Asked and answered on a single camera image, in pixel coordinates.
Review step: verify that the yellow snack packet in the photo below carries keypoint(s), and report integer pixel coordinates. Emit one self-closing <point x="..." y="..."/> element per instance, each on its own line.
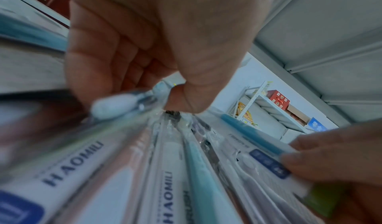
<point x="243" y="112"/>

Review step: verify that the pile of mixed toothbrush packets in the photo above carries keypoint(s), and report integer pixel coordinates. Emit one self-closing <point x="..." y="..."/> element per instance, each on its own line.
<point x="173" y="171"/>

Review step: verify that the person's left hand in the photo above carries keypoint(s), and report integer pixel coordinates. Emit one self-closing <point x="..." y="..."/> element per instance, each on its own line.
<point x="167" y="29"/>

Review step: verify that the person's right hand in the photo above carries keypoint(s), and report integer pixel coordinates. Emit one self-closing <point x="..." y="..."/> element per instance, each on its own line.
<point x="343" y="152"/>

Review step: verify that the white snack shelving unit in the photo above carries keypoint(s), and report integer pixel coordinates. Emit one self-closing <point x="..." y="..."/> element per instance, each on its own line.
<point x="280" y="118"/>

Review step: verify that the open cardboard box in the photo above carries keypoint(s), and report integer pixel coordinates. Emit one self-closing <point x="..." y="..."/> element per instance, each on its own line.
<point x="298" y="117"/>

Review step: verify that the white metal shelf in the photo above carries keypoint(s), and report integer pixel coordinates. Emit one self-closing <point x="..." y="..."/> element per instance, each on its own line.
<point x="328" y="29"/>

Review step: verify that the red gift box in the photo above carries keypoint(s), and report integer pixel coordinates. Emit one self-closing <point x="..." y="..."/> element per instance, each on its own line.
<point x="279" y="99"/>

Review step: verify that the blue printed sign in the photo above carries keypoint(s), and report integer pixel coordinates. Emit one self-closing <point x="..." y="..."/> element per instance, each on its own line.
<point x="317" y="125"/>

